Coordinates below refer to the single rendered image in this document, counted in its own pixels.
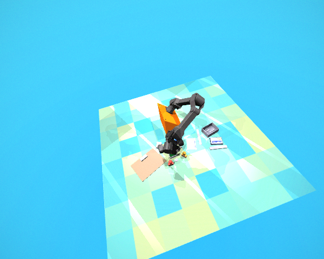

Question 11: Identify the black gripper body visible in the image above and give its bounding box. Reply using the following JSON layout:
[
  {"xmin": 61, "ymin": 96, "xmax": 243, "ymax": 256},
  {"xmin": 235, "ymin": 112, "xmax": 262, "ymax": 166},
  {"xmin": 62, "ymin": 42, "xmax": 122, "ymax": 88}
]
[{"xmin": 157, "ymin": 139, "xmax": 184, "ymax": 154}]

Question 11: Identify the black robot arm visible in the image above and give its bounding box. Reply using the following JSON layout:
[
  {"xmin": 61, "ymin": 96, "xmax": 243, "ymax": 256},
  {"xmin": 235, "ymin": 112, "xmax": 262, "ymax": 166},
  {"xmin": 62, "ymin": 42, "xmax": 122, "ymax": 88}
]
[{"xmin": 163, "ymin": 93, "xmax": 205, "ymax": 154}]

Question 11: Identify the tan clipboard with white clip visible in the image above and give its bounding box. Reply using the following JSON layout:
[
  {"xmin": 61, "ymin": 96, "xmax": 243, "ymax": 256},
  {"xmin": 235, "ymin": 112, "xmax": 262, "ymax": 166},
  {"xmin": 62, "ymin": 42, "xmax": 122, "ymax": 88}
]
[{"xmin": 131, "ymin": 148, "xmax": 166, "ymax": 181}]

